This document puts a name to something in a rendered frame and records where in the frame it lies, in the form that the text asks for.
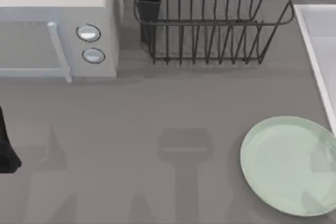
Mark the microwave door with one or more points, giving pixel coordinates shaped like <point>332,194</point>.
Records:
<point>31,48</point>

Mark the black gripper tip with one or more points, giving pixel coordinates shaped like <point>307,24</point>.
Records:
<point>6,153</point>

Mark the large microwave knob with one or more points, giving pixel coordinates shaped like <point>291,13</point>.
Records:
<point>88,32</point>

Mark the white sink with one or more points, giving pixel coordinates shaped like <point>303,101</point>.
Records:
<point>319,43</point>

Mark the small microwave knob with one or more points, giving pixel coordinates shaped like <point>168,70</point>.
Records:
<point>93,55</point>

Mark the pale green plate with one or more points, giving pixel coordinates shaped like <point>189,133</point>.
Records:
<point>283,166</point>

